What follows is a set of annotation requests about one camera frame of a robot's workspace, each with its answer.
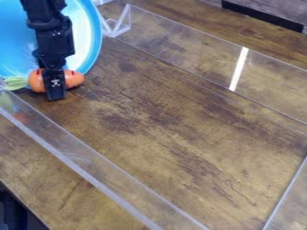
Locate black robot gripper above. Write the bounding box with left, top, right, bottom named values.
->
left=18, top=0, right=76, bottom=101

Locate orange toy carrot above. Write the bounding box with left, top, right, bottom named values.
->
left=3, top=68, right=85, bottom=93

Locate blue round tray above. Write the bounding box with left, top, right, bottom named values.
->
left=0, top=0, right=102, bottom=78

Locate black bar at table edge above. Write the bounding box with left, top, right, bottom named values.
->
left=221, top=0, right=304, bottom=33

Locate clear acrylic front wall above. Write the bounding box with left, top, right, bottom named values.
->
left=0, top=86, right=208, bottom=230

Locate clear acrylic wall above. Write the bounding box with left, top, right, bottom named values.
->
left=262, top=157, right=307, bottom=230
left=93, top=0, right=307, bottom=124
left=0, top=86, right=208, bottom=230

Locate clear acrylic back wall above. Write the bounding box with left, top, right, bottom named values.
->
left=93, top=0, right=307, bottom=124

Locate clear acrylic right wall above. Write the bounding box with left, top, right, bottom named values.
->
left=262, top=157, right=307, bottom=230

